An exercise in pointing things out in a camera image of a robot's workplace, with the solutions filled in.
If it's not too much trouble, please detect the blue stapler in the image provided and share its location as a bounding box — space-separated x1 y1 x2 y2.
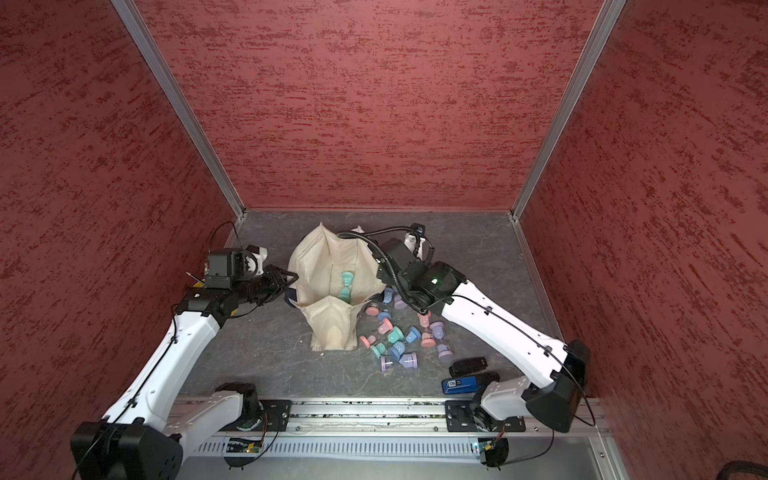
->
441 371 500 395

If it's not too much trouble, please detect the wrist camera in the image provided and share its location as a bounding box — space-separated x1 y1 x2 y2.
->
409 223 426 238
204 245 268 290

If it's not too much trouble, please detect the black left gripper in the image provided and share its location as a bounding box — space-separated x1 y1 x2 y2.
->
232 264 299 305

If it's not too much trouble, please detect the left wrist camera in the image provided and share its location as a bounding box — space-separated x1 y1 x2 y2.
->
204 245 268 290

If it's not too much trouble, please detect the purple hourglass pile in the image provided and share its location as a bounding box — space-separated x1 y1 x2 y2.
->
393 294 408 310
430 322 453 365

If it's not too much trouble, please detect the teal hourglass in pile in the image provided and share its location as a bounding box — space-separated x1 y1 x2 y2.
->
366 327 405 359

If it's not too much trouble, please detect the blue hourglass in pile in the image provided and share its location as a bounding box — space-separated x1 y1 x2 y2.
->
389 327 422 359

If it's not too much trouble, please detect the aluminium corner post right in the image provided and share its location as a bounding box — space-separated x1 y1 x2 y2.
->
511 0 626 223

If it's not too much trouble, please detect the purple hourglass near rail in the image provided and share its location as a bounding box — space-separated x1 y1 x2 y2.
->
379 352 419 374

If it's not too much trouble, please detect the teal hourglass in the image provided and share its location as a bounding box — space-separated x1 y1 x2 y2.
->
338 271 355 304
366 327 405 359

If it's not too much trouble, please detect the cream canvas bag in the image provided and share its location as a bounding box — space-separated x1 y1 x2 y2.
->
289 224 385 352

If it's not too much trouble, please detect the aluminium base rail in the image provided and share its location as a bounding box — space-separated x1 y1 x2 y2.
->
170 396 614 437

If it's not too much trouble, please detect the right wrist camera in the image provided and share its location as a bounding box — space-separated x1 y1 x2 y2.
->
409 223 426 238

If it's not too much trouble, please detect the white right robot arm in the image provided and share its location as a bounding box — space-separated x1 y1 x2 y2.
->
370 239 591 433

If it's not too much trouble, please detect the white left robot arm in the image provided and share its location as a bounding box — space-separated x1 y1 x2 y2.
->
70 265 299 479

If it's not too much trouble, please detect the black stapler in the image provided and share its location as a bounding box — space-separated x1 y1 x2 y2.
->
449 357 488 378

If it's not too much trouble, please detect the pink hourglass pile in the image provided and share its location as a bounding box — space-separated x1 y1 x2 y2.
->
418 312 436 349
359 318 393 349

